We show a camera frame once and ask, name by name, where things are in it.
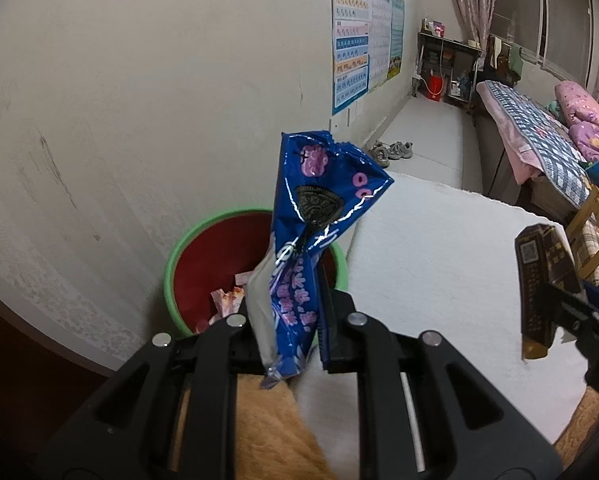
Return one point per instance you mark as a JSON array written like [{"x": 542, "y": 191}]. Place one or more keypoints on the wooden chair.
[{"x": 584, "y": 220}]

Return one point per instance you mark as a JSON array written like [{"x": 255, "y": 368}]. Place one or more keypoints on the pink duvet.
[{"x": 577, "y": 105}]

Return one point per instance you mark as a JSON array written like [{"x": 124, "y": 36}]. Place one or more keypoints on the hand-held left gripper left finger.
[{"x": 239, "y": 350}]

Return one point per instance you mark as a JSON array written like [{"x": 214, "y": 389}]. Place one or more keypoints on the brown gold snack wrapper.
[{"x": 537, "y": 285}]

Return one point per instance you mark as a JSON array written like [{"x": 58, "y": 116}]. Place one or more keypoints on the bed with patterned quilt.
[{"x": 534, "y": 120}]

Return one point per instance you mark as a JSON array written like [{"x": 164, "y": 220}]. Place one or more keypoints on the blue cookie wrapper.
[{"x": 304, "y": 240}]

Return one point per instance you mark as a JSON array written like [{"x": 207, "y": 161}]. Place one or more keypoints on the pink bed sheet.
[{"x": 522, "y": 155}]

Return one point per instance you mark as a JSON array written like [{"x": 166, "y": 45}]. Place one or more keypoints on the green blue wall poster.
[{"x": 397, "y": 35}]

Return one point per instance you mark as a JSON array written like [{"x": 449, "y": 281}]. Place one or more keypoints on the dark clothes chair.
[{"x": 498, "y": 52}]

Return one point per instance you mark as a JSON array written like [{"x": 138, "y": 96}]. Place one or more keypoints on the blue bordered wall poster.
[{"x": 352, "y": 35}]

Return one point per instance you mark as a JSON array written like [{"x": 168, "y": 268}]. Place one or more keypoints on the light blue wall poster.
[{"x": 379, "y": 35}]

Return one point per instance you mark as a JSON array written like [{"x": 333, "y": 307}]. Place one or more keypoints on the red bucket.
[{"x": 435, "y": 87}]

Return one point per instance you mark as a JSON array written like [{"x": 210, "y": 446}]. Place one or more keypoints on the window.
[{"x": 559, "y": 20}]

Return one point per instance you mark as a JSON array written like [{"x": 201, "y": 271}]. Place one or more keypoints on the green garment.
[{"x": 515, "y": 61}]

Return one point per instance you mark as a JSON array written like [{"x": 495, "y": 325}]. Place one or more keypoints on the red bin with green rim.
[{"x": 199, "y": 270}]

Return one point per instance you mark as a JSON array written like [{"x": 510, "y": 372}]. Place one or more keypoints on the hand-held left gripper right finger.
[{"x": 329, "y": 350}]

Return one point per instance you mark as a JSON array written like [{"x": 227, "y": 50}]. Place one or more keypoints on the printed paper wrapper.
[{"x": 229, "y": 302}]

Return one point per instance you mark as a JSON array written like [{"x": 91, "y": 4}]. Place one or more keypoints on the white double wall socket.
[{"x": 350, "y": 117}]

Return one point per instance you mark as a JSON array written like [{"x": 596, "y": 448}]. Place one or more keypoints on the pink box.
[{"x": 435, "y": 27}]

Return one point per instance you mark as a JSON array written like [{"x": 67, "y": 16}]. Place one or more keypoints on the dark shelf with items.
[{"x": 447, "y": 40}]

